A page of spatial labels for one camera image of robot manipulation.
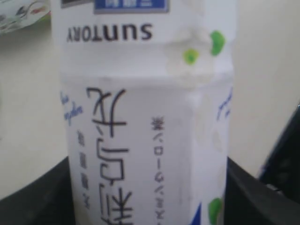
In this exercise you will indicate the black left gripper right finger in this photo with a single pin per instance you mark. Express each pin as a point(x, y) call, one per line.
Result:
point(249, 202)

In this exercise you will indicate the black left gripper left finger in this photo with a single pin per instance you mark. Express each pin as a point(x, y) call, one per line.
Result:
point(46, 201)

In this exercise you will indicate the white Suntory tea bottle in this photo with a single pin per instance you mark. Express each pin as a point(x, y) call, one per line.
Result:
point(147, 88)

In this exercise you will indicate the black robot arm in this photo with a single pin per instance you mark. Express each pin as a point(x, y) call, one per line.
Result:
point(281, 172)

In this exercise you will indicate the floral label clear bottle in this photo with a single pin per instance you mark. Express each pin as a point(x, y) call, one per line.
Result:
point(17, 14)

